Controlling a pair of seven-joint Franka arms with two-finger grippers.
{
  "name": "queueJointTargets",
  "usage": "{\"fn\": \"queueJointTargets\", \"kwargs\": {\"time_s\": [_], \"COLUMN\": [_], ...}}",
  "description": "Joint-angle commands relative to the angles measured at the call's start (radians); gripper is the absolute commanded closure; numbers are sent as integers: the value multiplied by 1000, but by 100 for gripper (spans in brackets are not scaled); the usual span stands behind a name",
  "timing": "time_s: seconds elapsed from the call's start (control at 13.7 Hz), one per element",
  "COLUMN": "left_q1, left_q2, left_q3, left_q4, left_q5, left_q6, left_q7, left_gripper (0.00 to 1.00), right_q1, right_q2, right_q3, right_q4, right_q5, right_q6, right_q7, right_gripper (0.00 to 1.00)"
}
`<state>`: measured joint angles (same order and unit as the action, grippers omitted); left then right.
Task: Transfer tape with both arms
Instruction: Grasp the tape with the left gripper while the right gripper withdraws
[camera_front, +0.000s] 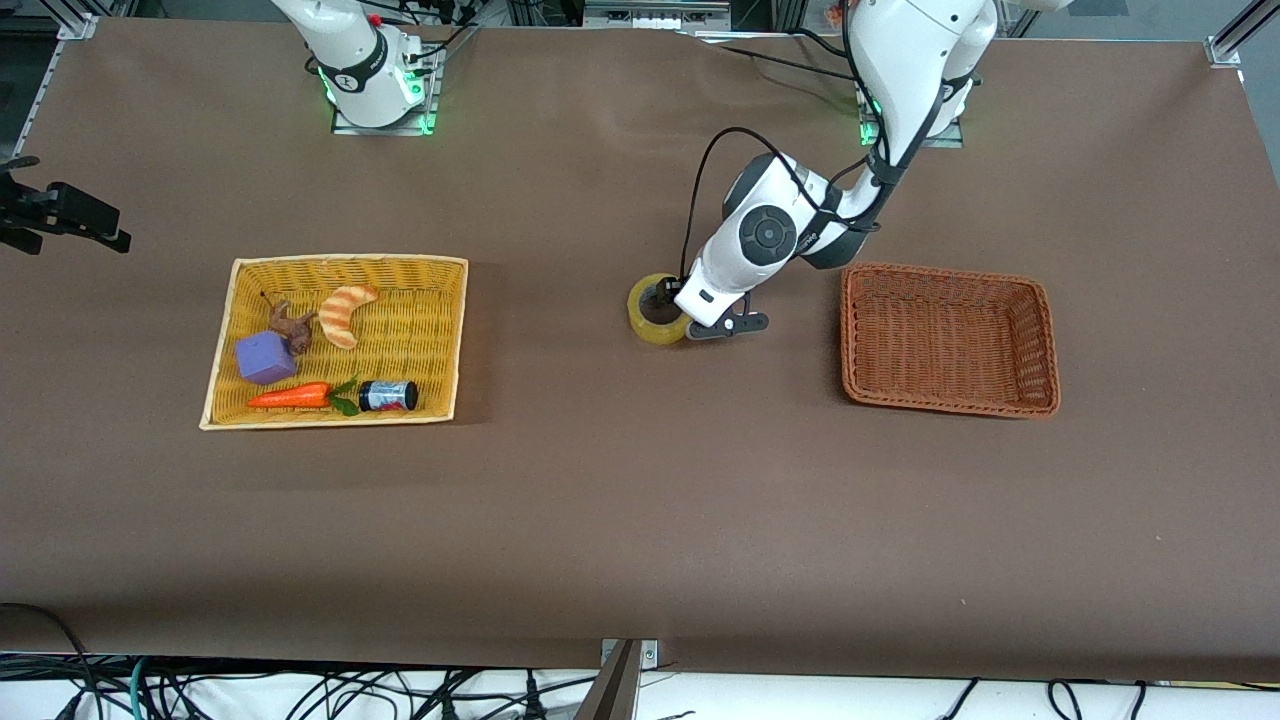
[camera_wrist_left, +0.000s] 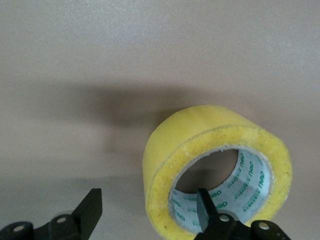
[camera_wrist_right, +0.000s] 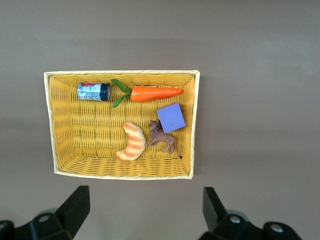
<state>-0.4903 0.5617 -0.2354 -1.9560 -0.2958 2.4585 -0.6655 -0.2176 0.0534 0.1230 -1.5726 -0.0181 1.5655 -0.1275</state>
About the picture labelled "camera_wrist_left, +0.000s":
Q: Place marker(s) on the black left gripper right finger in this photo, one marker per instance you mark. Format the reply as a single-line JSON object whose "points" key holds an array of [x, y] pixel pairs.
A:
{"points": [[215, 227]]}

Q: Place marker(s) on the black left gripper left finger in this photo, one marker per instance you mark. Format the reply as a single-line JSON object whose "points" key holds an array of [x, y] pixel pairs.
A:
{"points": [[75, 225]]}

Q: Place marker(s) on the yellow packing tape roll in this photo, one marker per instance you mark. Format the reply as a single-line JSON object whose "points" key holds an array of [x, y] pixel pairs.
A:
{"points": [[200, 130]]}

